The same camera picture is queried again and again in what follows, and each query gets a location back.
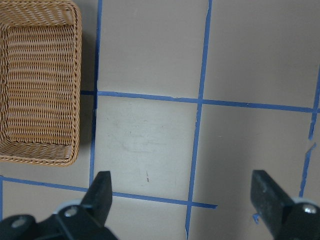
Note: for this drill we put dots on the brown wicker basket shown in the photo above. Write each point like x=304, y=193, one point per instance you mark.
x=40, y=81

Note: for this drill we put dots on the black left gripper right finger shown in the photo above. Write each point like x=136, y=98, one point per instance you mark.
x=271, y=202

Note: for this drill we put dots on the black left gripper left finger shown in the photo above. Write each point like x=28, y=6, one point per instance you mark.
x=92, y=210

